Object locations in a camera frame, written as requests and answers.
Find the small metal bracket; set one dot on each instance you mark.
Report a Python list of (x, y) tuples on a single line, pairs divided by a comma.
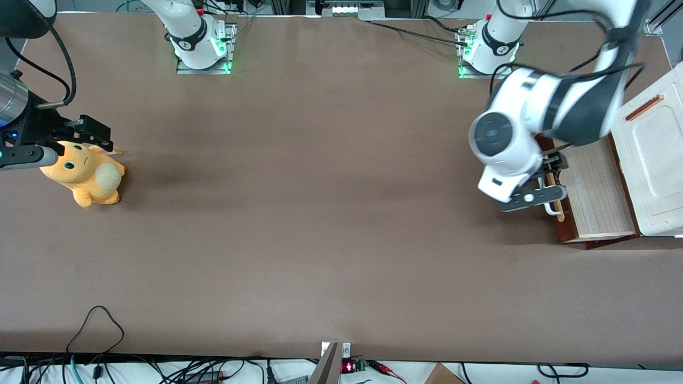
[(347, 349)]

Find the grey wooden beam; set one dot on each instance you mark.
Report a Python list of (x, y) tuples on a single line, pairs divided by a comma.
[(325, 368)]

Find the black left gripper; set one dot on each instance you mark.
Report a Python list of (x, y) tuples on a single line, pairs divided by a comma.
[(554, 160)]

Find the black power adapter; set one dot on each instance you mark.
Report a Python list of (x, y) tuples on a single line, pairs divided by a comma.
[(205, 377)]

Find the orange plush toy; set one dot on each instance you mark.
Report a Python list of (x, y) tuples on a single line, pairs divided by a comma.
[(85, 181)]

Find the circuit board with red display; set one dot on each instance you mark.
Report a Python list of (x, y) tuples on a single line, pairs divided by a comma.
[(352, 366)]

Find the brown cardboard box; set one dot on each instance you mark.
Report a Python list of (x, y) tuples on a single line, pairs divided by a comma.
[(443, 375)]

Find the aluminium frame profile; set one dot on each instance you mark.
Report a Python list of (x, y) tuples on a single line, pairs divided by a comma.
[(659, 21)]

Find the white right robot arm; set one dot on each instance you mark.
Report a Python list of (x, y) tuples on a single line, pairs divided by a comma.
[(187, 26)]

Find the lit device on rack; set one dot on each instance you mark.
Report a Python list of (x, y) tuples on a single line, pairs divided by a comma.
[(347, 9)]

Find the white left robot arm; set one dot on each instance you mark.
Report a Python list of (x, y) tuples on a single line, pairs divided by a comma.
[(533, 96)]

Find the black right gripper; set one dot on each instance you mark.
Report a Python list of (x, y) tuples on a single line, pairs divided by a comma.
[(38, 126)]

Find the white plastic box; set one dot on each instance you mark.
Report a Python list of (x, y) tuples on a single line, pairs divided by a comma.
[(656, 160)]

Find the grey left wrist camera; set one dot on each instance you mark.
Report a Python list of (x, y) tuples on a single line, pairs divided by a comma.
[(528, 198)]

